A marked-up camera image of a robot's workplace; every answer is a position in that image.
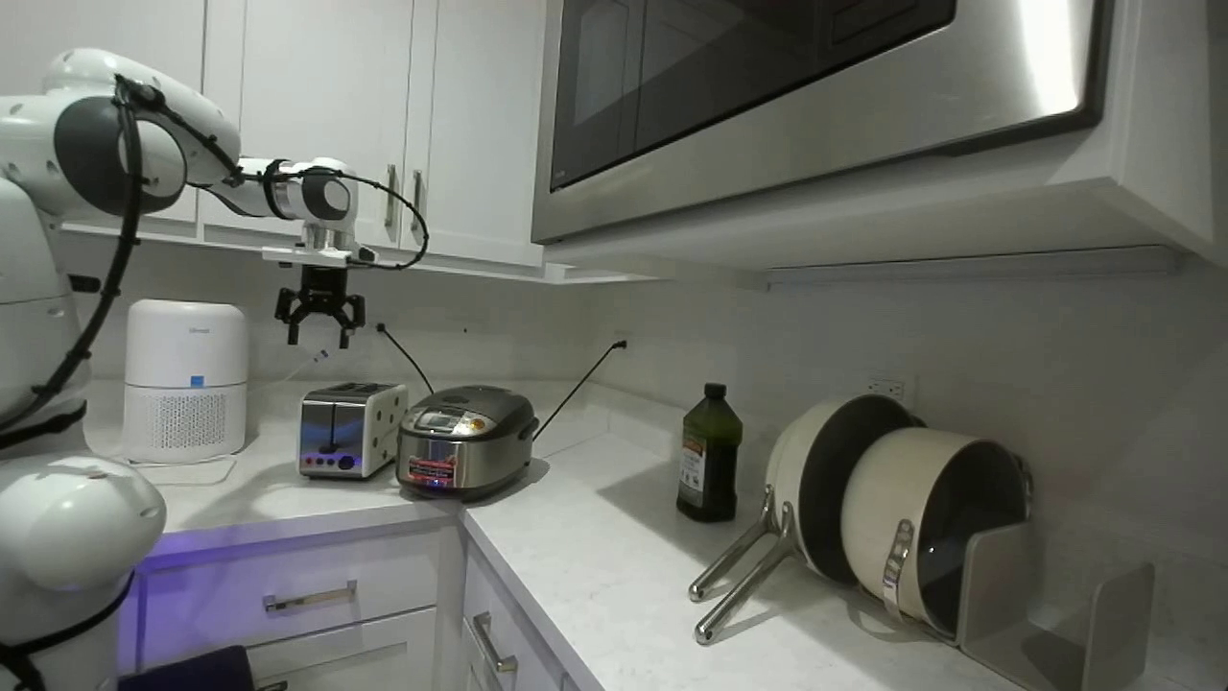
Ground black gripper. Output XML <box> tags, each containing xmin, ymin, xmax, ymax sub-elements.
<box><xmin>271</xmin><ymin>263</ymin><xmax>369</xmax><ymax>353</ymax></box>

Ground two-slot bread toaster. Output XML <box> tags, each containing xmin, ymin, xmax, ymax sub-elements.
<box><xmin>296</xmin><ymin>375</ymin><xmax>410</xmax><ymax>484</ymax></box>

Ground white air purifier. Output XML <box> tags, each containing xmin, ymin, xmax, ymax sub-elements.
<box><xmin>120</xmin><ymin>297</ymin><xmax>253</xmax><ymax>469</ymax></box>

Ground black silver rice cooker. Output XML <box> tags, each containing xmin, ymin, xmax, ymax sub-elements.
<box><xmin>393</xmin><ymin>385</ymin><xmax>540</xmax><ymax>504</ymax></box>

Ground white base cabinet unit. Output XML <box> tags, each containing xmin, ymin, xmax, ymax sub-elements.
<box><xmin>120</xmin><ymin>520</ymin><xmax>462</xmax><ymax>691</ymax></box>

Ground grey cabinet drawers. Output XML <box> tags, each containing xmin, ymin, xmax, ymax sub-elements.
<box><xmin>456</xmin><ymin>543</ymin><xmax>573</xmax><ymax>691</ymax></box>

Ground dark glass bottle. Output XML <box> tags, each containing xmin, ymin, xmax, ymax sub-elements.
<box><xmin>673</xmin><ymin>379</ymin><xmax>750</xmax><ymax>526</ymax></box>

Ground stainless steel microwave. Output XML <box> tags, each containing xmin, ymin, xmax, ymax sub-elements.
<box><xmin>531</xmin><ymin>0</ymin><xmax>1119</xmax><ymax>248</ymax></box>

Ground cream cooking pot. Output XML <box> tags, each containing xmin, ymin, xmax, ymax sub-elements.
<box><xmin>835</xmin><ymin>421</ymin><xmax>1035</xmax><ymax>643</ymax></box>

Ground metal pan rack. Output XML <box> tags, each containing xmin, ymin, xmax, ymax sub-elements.
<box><xmin>951</xmin><ymin>516</ymin><xmax>1159</xmax><ymax>691</ymax></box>

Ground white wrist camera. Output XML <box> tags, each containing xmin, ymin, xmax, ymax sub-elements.
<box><xmin>261</xmin><ymin>242</ymin><xmax>376</xmax><ymax>278</ymax></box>

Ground black toaster power cable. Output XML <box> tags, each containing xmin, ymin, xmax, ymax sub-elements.
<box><xmin>374</xmin><ymin>324</ymin><xmax>440</xmax><ymax>398</ymax></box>

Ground metal wall cabinet handle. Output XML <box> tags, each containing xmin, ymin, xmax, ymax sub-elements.
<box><xmin>381</xmin><ymin>163</ymin><xmax>402</xmax><ymax>245</ymax></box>
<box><xmin>407</xmin><ymin>167</ymin><xmax>429</xmax><ymax>248</ymax></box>

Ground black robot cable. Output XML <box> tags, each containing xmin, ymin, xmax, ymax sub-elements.
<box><xmin>0</xmin><ymin>73</ymin><xmax>433</xmax><ymax>444</ymax></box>

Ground black rice cooker cable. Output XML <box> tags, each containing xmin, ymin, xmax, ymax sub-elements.
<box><xmin>525</xmin><ymin>335</ymin><xmax>635</xmax><ymax>448</ymax></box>

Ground metal drawer handle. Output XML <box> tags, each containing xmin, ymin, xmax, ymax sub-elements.
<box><xmin>257</xmin><ymin>576</ymin><xmax>366</xmax><ymax>618</ymax></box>
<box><xmin>468</xmin><ymin>607</ymin><xmax>522</xmax><ymax>684</ymax></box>

